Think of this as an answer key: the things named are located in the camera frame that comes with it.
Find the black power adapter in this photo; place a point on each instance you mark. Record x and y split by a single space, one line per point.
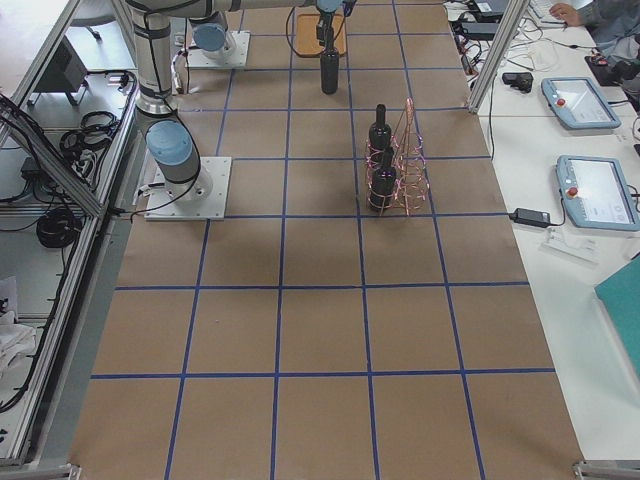
530 217

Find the dark wine bottle carried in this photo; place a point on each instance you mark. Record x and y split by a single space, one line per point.
329 64

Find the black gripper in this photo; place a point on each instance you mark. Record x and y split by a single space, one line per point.
330 21

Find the white cloth bundle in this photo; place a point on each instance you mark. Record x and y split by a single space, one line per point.
17 340

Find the blue teach pendant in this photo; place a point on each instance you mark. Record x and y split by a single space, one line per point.
579 104
595 194

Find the teal board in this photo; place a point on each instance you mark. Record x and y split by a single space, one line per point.
620 295

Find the aluminium frame post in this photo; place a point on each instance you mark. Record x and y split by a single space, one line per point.
502 39

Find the blue teach pendant far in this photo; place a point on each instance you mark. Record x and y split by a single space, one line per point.
579 104

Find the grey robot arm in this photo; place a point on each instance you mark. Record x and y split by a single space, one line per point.
166 136
211 36

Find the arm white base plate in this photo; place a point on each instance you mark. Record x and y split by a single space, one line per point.
205 200
238 60

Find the dark wine bottle in basket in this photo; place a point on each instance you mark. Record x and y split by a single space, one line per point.
379 134

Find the blue teach pendant near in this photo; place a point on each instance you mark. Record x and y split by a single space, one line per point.
595 194

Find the copper wire bottle basket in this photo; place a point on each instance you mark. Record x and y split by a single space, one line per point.
412 187

